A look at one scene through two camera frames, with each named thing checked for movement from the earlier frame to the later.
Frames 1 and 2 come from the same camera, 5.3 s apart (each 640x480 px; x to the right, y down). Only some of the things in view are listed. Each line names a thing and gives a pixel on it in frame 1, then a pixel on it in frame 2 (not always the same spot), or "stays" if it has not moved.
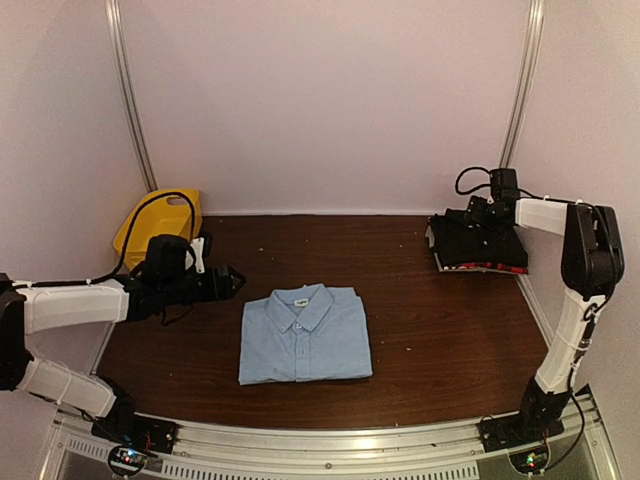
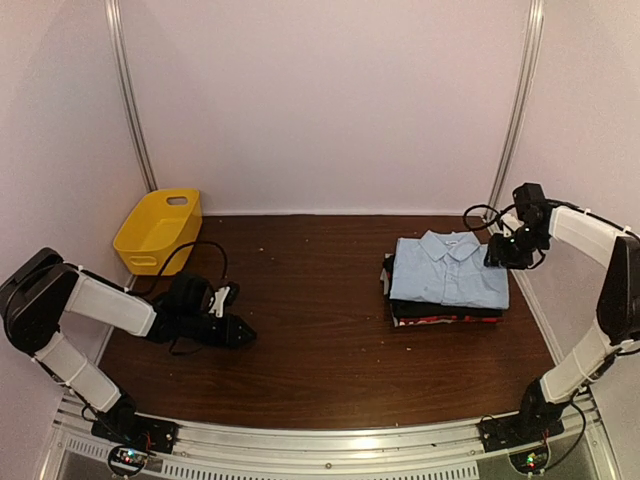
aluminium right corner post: [535, 27] stays
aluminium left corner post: [120, 40] stays
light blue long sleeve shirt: [306, 332] → [448, 268]
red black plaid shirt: [497, 266] → [447, 319]
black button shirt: [458, 241] → [406, 309]
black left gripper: [222, 281] → [229, 334]
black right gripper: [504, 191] → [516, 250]
